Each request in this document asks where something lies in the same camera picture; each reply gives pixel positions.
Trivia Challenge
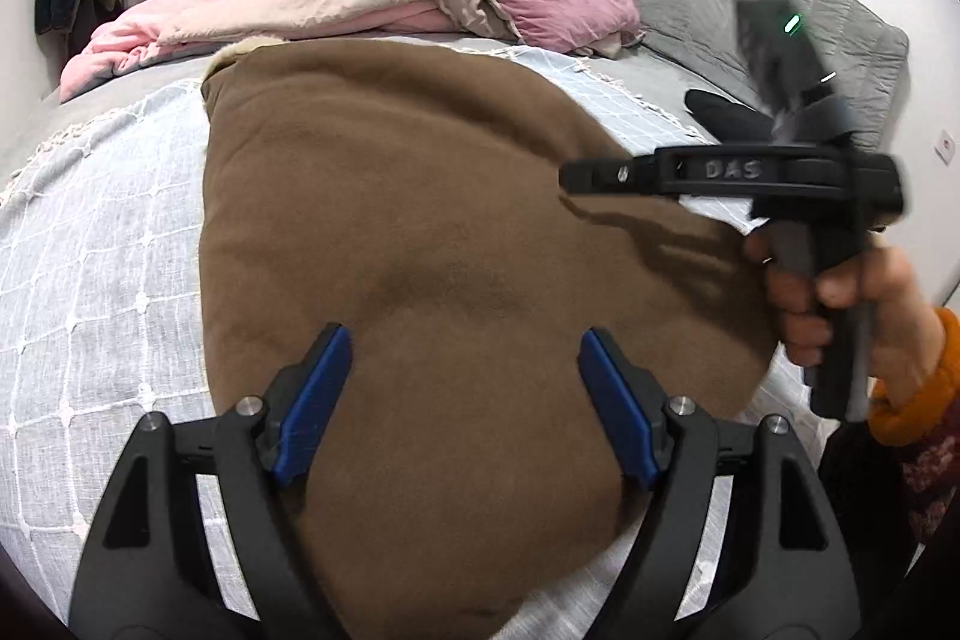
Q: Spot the pink beige duvet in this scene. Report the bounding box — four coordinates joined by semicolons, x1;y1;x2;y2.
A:
59;0;519;103

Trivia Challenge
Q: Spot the grey quilted headboard cushion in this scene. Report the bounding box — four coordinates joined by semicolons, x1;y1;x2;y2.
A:
635;0;910;149

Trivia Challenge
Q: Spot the orange sleeved right forearm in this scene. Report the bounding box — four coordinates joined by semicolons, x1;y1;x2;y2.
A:
817;307;960;640

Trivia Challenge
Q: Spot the right hand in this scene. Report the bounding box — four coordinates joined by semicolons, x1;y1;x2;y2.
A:
745;229;946;408

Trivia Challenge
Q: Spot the black folded garment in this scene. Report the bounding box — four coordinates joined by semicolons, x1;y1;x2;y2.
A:
683;89;775;143

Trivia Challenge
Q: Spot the brown fur-collared coat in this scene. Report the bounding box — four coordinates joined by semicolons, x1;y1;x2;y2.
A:
199;39;775;638

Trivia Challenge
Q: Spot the white wall socket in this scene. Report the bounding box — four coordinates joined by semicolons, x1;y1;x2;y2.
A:
934;130;957;166

